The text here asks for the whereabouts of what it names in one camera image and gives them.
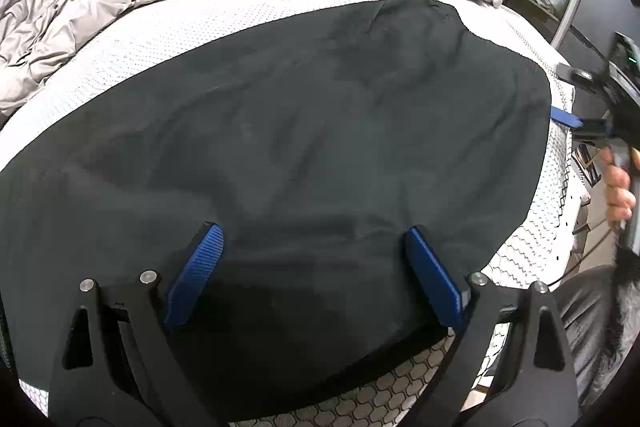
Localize white honeycomb mattress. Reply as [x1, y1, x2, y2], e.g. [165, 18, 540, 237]
[0, 0, 587, 427]

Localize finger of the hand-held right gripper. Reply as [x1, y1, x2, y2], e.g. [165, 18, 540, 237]
[549, 105, 617, 144]
[556, 63, 603, 95]

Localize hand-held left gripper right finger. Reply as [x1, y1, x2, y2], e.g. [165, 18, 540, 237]
[404, 225, 584, 427]

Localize black pants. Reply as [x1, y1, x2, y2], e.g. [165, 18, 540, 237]
[0, 0, 552, 413]

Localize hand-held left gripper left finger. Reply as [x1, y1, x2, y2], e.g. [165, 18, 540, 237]
[47, 222, 225, 427]

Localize person's right hand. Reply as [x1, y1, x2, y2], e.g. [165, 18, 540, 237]
[599, 147, 640, 230]

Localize person's grey trouser leg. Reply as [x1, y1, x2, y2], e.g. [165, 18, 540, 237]
[554, 267, 631, 413]

